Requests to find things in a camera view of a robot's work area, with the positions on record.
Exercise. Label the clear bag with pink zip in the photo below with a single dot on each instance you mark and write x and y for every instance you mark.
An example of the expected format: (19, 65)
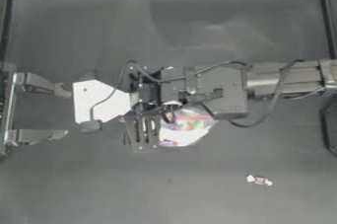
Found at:
(189, 132)

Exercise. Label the white candy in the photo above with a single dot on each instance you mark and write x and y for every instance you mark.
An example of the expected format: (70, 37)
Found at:
(261, 180)

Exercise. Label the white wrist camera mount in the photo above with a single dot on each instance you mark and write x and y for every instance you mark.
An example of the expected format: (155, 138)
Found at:
(97, 99)

